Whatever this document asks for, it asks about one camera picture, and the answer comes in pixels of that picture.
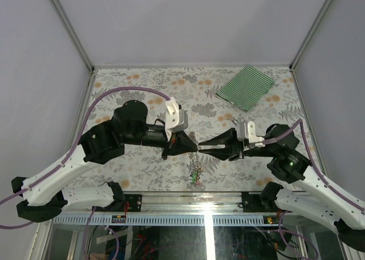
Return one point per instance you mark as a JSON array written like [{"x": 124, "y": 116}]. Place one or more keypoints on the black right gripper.
[{"x": 228, "y": 137}]

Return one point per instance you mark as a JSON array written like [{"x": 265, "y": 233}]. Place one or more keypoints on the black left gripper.
[{"x": 179, "y": 143}]

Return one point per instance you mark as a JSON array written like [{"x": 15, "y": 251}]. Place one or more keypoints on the green key tag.
[{"x": 194, "y": 176}]

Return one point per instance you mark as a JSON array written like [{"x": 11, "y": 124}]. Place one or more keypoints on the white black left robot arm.
[{"x": 48, "y": 193}]

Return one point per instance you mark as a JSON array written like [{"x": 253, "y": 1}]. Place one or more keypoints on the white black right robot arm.
[{"x": 329, "y": 204}]

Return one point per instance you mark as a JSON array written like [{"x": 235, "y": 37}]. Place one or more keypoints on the green white striped cloth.
[{"x": 246, "y": 88}]

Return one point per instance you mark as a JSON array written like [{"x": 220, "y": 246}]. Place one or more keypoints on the floral tablecloth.
[{"x": 143, "y": 169}]

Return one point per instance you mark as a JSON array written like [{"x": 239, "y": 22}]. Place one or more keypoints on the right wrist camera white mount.
[{"x": 246, "y": 133}]

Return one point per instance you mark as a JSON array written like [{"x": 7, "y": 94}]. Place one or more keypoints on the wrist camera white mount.
[
  {"x": 246, "y": 133},
  {"x": 176, "y": 119}
]

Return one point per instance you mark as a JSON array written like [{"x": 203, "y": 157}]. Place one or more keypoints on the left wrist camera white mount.
[{"x": 176, "y": 119}]

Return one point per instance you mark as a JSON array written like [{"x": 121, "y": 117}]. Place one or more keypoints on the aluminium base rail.
[{"x": 181, "y": 209}]

